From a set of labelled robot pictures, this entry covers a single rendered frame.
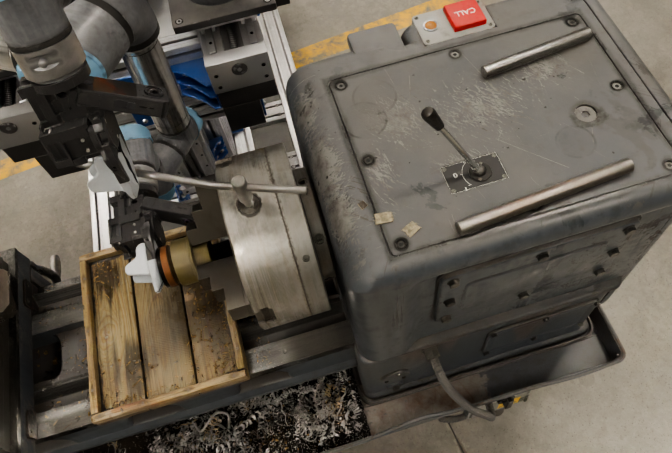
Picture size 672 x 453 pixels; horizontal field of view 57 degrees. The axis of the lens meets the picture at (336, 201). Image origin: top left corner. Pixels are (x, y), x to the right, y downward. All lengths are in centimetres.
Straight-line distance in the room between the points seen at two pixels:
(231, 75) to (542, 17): 64
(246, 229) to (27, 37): 41
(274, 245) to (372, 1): 222
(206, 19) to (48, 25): 63
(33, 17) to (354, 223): 50
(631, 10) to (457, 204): 232
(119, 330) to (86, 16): 64
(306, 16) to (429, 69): 198
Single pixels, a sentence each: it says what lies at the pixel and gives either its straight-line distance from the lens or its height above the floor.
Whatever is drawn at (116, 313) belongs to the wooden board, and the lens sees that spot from 138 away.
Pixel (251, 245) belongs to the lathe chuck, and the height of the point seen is 122.
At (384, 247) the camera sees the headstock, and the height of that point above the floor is 126.
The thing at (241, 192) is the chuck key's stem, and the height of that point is 130.
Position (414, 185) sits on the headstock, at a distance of 95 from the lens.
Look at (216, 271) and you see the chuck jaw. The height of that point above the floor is 111.
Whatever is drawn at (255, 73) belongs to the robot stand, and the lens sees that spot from 138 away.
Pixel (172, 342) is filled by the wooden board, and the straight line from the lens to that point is 131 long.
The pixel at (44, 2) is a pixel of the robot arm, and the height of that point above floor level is 161.
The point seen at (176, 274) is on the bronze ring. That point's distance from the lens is 111.
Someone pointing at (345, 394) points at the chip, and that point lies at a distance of 153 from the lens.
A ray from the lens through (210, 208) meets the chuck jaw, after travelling 109.
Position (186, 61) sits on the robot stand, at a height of 103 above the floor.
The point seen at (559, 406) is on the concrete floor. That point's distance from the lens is 218.
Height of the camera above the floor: 207
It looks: 60 degrees down
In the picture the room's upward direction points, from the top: 9 degrees counter-clockwise
